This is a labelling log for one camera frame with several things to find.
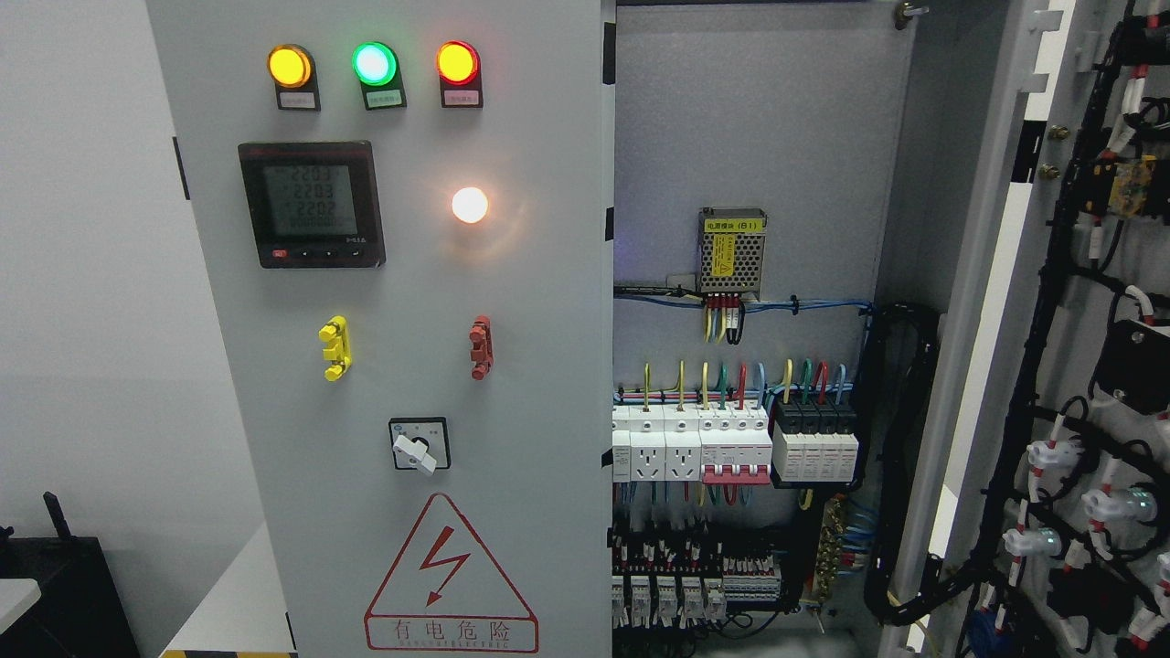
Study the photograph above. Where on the black white surge protector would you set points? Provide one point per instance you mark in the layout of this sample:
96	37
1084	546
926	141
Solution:
813	443

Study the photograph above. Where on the green indicator light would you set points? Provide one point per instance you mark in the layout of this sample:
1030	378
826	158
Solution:
377	70

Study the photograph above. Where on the black digital power meter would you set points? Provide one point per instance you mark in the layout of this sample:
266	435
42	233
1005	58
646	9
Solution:
313	205

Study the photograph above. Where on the red handle circuit breaker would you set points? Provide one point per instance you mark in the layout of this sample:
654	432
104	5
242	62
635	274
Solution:
736	446

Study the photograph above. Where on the white socket module row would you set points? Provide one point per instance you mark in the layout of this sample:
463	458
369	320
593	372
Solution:
658	444

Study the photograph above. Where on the white rotary selector switch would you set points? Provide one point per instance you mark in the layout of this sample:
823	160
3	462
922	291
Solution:
420	444

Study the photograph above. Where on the grey cabinet door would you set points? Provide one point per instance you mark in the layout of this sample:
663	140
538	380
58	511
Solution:
1054	501
526	442

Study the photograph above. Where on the yellow indicator light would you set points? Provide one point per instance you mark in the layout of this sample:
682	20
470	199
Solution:
294	73

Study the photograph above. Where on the black box at left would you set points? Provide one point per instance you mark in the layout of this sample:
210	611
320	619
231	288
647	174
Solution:
78	612

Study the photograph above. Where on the white glowing indicator light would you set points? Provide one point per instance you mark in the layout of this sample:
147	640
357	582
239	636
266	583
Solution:
470	204

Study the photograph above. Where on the red electric hazard warning sticker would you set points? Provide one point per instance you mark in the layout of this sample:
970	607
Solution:
446	593

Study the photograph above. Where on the red indicator light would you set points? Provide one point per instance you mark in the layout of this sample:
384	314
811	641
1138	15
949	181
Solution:
459	69

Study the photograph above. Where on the metal mesh power supply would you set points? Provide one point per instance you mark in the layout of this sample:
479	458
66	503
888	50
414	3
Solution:
731	248

